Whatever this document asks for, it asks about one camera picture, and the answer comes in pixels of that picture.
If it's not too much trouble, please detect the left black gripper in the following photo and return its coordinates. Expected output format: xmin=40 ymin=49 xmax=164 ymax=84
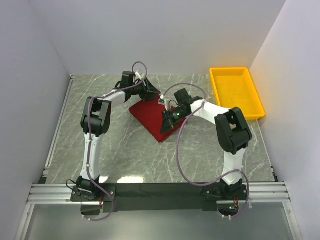
xmin=130 ymin=77 xmax=161 ymax=102

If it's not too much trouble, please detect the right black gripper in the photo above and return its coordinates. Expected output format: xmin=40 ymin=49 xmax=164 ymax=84
xmin=160 ymin=107 xmax=190 ymax=135

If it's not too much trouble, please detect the red t shirt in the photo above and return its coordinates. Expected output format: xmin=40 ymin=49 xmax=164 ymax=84
xmin=129 ymin=94 xmax=186 ymax=143

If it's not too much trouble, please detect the yellow plastic tray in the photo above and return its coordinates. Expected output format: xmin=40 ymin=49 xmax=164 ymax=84
xmin=209 ymin=67 xmax=266 ymax=121

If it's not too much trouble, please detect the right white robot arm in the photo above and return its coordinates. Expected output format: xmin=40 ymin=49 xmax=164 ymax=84
xmin=160 ymin=88 xmax=252 ymax=200

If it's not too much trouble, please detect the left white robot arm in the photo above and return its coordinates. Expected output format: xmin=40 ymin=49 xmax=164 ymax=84
xmin=72 ymin=71 xmax=161 ymax=201

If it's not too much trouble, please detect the black base beam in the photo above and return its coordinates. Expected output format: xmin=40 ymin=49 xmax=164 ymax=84
xmin=70 ymin=182 xmax=249 ymax=215

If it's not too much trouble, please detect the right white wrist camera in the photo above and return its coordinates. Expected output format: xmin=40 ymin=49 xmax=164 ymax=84
xmin=158 ymin=95 xmax=174 ymax=111

